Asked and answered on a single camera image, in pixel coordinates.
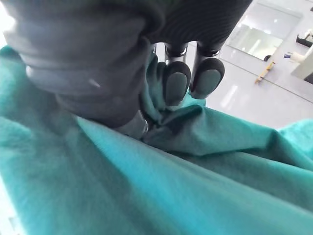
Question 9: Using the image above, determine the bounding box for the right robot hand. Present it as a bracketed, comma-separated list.
[3, 0, 253, 141]

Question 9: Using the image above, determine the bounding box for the green cloth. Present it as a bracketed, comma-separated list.
[0, 45, 313, 235]

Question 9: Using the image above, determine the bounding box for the yellow stick tool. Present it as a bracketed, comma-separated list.
[254, 61, 276, 84]

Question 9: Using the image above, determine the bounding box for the glass panel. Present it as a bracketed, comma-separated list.
[225, 0, 304, 59]

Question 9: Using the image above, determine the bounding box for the white bottle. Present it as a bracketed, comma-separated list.
[283, 51, 306, 65]

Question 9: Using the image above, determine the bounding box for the white cabinet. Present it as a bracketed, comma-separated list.
[290, 47, 313, 83]

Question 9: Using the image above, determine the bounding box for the black office chair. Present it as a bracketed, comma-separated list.
[295, 31, 313, 48]

